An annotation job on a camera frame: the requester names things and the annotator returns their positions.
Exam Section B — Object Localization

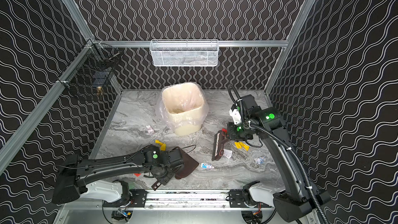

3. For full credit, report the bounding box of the brown plastic dustpan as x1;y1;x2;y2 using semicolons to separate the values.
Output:
150;147;199;190

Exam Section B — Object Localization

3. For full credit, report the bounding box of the brown cartoon-face hand broom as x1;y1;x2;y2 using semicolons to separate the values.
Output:
212;129;231;161

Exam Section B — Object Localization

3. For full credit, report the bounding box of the clear plastic bin liner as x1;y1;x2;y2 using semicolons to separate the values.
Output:
156;81;209;136

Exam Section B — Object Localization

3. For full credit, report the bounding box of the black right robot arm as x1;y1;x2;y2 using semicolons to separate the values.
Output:
215;94;330;224

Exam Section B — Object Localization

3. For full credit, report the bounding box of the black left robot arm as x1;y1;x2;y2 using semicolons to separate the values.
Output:
51;145;184;206

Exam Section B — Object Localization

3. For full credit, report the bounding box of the yellow paper scrap right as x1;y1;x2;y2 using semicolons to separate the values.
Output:
234;142;250;151

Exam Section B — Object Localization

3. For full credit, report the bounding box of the yellow paper scrap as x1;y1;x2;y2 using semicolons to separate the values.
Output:
234;142;250;151
155;140;166;151

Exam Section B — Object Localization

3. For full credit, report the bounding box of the yellow paper scrap centre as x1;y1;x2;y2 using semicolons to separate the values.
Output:
155;140;166;151

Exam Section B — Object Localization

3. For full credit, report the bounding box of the white printed paper scrap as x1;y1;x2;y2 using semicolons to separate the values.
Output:
222;149;233;159

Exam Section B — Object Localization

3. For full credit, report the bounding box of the blue white wrapper scrap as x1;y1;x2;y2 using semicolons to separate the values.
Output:
201;163;215;170

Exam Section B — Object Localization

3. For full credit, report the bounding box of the clear blue wrapper right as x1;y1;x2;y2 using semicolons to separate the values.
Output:
254;156;267;165

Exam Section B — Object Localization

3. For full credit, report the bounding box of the pink white scrap near bin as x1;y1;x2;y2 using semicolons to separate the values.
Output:
146;125;155;135

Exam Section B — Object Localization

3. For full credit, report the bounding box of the small brass bell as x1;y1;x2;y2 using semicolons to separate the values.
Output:
96;86;104;97

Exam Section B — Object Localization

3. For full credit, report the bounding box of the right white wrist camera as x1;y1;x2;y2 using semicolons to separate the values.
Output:
229;104;242;125

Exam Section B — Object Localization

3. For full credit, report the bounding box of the black corrugated cable conduit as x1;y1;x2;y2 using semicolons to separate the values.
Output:
227;83;330;224

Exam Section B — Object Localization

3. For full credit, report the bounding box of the white wire wall basket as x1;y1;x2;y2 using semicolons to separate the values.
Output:
149;39;219;67

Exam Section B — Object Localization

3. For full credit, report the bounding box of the black wire wall basket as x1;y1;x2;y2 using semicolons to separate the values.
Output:
62;43;121;102

